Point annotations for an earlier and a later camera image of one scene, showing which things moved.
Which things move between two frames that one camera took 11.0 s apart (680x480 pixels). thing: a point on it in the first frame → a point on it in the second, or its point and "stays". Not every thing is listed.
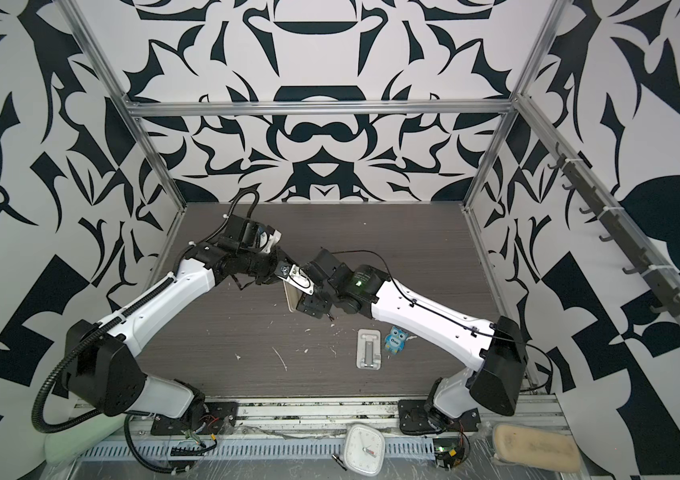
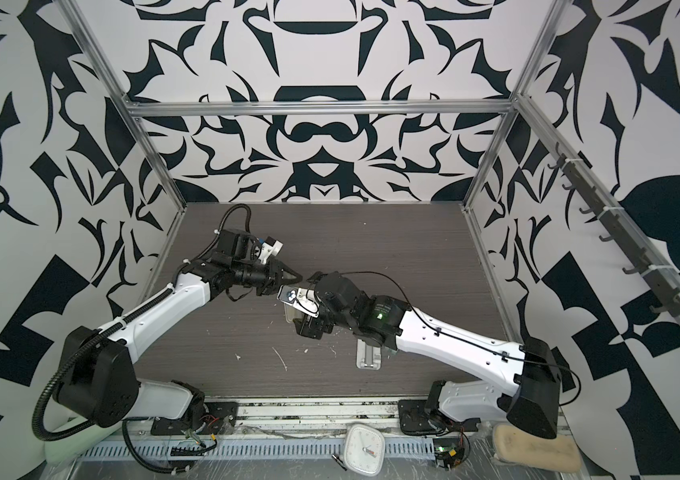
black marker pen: x=339 y=461 stays
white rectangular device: x=368 y=354 stays
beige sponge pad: x=536 y=447 stays
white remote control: x=292 y=294 → x=291 y=313
